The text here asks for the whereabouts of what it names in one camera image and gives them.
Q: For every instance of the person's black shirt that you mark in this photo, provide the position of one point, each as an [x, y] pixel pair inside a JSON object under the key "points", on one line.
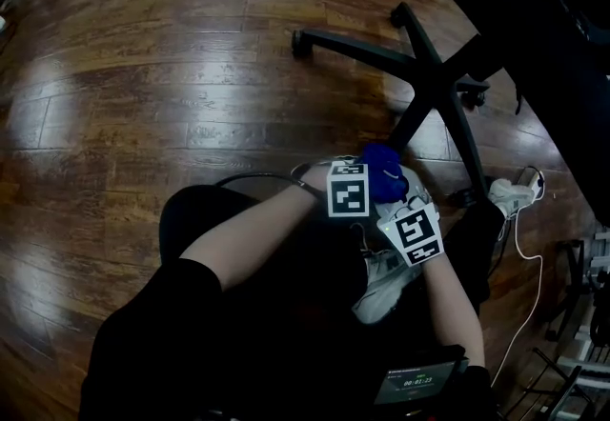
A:
{"points": [[190, 352]]}

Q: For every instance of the person's right forearm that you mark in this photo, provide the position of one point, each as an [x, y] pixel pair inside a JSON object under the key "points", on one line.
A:
{"points": [[453, 309]]}

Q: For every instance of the person's left forearm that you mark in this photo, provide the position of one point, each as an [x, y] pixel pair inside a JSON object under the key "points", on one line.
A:
{"points": [[248, 238]]}

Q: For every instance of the person's black trousers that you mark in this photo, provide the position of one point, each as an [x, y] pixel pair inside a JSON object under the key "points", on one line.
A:
{"points": [[200, 219]]}

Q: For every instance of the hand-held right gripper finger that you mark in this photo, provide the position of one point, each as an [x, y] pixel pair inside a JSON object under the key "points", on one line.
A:
{"points": [[418, 188]]}

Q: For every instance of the person's white sneaker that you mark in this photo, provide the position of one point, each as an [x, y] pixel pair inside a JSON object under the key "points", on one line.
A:
{"points": [[381, 290], [512, 195]]}

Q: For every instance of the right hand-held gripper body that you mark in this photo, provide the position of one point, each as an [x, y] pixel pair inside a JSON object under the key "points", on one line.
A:
{"points": [[414, 235]]}

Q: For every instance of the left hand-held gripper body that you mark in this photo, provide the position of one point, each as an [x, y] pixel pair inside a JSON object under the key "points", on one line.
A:
{"points": [[348, 193]]}

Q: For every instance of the black metal rack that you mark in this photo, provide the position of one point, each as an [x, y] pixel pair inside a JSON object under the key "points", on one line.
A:
{"points": [[581, 352]]}

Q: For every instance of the black office chair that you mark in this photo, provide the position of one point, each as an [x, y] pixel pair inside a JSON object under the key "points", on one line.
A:
{"points": [[548, 28]]}

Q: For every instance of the blue cloth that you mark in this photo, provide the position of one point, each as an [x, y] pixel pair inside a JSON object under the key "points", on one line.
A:
{"points": [[383, 176]]}

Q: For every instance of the black smartphone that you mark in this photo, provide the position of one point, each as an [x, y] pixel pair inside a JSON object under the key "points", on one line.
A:
{"points": [[414, 381]]}

